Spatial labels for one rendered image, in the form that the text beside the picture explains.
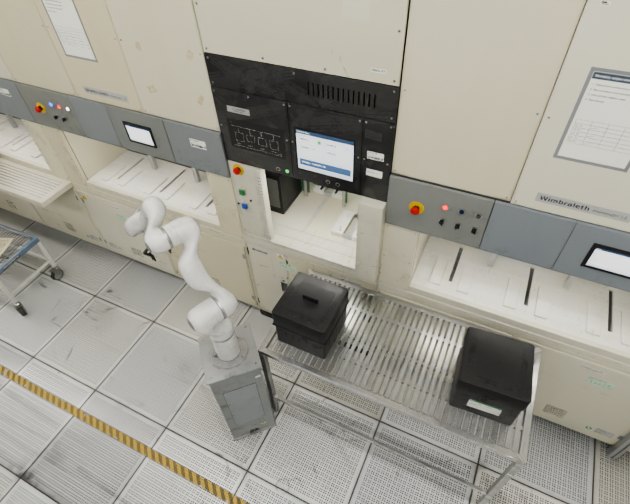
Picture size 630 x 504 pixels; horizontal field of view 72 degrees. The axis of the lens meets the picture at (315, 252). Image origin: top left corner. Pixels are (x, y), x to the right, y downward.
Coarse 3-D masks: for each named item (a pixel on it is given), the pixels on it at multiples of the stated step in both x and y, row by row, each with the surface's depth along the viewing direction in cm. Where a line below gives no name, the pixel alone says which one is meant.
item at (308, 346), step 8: (344, 312) 224; (344, 320) 230; (280, 328) 216; (336, 328) 218; (280, 336) 222; (288, 336) 218; (296, 336) 214; (336, 336) 224; (296, 344) 220; (304, 344) 216; (312, 344) 212; (320, 344) 208; (328, 344) 214; (312, 352) 218; (320, 352) 214; (328, 352) 219
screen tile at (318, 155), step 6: (300, 138) 196; (306, 138) 195; (312, 138) 193; (306, 144) 197; (312, 144) 195; (300, 150) 201; (306, 150) 199; (318, 150) 196; (306, 156) 202; (312, 156) 200; (318, 156) 199
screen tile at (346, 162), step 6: (330, 144) 191; (336, 144) 190; (330, 150) 193; (336, 150) 192; (342, 150) 190; (330, 156) 196; (348, 156) 191; (330, 162) 198; (336, 162) 196; (342, 162) 195; (348, 162) 193
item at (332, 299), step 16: (288, 288) 217; (304, 288) 216; (320, 288) 216; (336, 288) 216; (288, 304) 210; (304, 304) 210; (320, 304) 209; (336, 304) 209; (288, 320) 205; (304, 320) 204; (320, 320) 203; (336, 320) 211; (304, 336) 208; (320, 336) 201
